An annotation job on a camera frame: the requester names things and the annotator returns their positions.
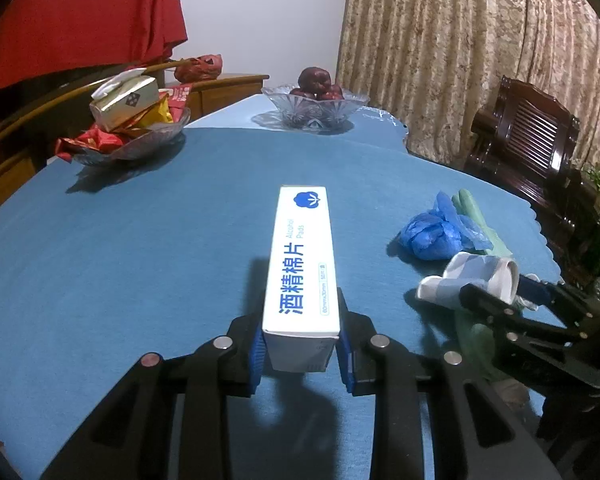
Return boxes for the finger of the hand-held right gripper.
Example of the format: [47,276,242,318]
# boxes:
[459,282,588,347]
[517,274,600,328]

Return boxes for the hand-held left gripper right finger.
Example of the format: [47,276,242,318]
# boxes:
[336,310,563,480]

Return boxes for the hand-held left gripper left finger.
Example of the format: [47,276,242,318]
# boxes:
[40,312,268,480]

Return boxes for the white paper cup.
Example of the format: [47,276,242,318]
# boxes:
[416,252,521,311]

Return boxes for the white cardboard box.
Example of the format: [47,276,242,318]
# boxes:
[261,185,342,373]

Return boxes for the dark wooden side table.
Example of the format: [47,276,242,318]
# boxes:
[545,167,600,286]

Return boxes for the green rubber glove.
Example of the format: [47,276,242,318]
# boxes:
[452,189,518,383]

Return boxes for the dark wooden armchair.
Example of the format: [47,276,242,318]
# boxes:
[462,76,581,211]

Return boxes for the dark blue tablecloth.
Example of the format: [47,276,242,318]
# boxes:
[0,127,563,480]

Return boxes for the glass snack dish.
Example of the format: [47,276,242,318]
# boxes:
[70,107,192,167]

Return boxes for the glass fruit bowl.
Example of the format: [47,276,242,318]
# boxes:
[261,85,371,133]

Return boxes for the beige patterned curtain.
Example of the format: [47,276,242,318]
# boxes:
[336,0,600,171]

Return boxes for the yellow snack packet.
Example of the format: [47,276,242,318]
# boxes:
[130,100,173,128]

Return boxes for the wooden cabinet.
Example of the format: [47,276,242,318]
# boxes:
[0,74,271,221]

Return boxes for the red candy wrappers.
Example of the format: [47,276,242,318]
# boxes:
[55,127,131,156]

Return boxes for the red snack packet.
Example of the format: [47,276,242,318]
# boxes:
[160,84,193,111]

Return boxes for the gold tissue box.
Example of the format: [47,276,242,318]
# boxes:
[89,71,161,131]

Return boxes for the red plastic bag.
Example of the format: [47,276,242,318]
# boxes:
[174,54,223,83]

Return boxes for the black television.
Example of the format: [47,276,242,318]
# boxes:
[0,67,146,133]

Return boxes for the red cloth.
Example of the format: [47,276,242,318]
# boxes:
[0,0,188,191]

